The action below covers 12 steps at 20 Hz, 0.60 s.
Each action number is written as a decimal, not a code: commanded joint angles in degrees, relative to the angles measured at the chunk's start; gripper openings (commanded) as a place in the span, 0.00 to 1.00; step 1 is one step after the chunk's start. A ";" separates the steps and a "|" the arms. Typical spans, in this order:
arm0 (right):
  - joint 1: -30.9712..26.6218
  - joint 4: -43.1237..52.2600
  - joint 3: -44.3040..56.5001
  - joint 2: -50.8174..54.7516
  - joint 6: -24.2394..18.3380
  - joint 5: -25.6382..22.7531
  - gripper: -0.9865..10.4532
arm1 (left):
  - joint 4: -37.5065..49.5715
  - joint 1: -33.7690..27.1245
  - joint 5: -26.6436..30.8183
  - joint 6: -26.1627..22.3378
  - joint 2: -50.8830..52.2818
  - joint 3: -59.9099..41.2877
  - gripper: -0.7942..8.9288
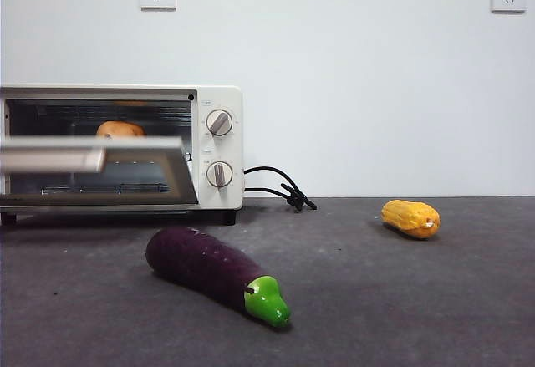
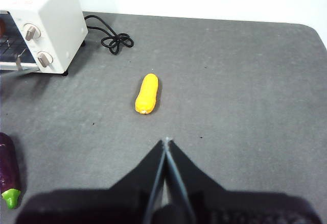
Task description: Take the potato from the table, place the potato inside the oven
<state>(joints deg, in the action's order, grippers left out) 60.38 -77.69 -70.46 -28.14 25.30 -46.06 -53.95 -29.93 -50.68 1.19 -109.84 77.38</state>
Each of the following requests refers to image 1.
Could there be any glass oven door with handle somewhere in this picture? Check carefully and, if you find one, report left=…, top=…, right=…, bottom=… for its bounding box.
left=0, top=135, right=200, bottom=208

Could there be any brown potato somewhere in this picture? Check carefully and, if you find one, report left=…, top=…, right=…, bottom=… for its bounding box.
left=95, top=120, right=146, bottom=138

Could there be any white toaster oven housing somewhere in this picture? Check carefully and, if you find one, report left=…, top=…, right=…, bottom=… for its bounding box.
left=0, top=84, right=245, bottom=227

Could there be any beige oven knob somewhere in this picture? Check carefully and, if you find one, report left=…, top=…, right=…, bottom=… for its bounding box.
left=206, top=109, right=234, bottom=137
left=205, top=160, right=234, bottom=192

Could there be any purple toy eggplant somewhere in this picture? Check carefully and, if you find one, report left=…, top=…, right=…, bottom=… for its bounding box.
left=145, top=227, right=292, bottom=329

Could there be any yellow toy corn cob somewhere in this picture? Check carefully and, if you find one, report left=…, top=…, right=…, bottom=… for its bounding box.
left=380, top=199, right=441, bottom=241

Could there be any black oven power cable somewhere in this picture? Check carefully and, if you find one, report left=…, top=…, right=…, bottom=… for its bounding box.
left=243, top=166, right=318, bottom=212

